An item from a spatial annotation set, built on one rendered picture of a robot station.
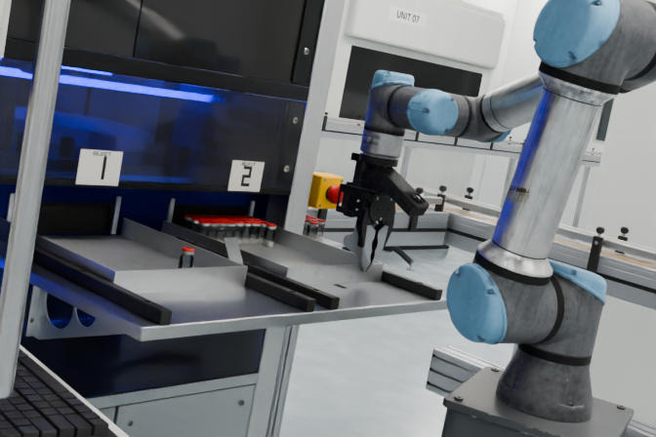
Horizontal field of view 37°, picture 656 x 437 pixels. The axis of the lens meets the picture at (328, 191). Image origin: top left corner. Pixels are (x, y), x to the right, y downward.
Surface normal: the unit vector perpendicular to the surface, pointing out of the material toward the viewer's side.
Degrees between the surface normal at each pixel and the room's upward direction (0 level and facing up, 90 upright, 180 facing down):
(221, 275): 90
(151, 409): 90
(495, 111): 110
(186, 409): 90
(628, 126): 90
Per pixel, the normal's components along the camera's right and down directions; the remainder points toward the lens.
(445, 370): -0.66, -0.03
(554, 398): 0.02, -0.18
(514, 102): -0.77, 0.25
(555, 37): -0.80, -0.21
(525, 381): -0.60, -0.33
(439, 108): 0.51, 0.19
